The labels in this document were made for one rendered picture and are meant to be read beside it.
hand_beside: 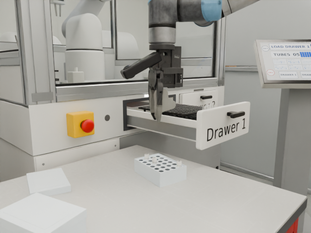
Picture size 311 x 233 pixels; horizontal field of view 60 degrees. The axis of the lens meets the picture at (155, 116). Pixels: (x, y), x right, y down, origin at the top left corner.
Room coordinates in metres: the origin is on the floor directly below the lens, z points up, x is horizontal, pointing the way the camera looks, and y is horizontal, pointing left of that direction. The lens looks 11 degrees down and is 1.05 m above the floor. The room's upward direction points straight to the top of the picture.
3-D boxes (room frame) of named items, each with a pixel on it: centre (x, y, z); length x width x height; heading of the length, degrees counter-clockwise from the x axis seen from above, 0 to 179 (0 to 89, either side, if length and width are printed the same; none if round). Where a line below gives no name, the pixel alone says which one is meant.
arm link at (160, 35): (0.77, -0.02, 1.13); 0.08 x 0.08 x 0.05
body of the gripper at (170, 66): (0.77, -0.02, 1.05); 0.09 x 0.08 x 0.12; 107
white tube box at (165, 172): (0.68, -0.01, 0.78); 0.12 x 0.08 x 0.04; 35
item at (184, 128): (0.97, -0.07, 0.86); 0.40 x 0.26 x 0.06; 46
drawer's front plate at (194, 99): (1.28, -0.21, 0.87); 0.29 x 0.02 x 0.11; 136
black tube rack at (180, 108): (0.97, -0.08, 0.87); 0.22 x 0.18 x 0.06; 46
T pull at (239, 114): (0.81, -0.24, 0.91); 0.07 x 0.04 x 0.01; 136
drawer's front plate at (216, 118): (0.83, -0.22, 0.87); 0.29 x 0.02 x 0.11; 136
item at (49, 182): (0.62, 0.27, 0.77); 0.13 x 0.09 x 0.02; 29
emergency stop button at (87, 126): (0.78, 0.20, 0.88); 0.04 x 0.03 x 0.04; 136
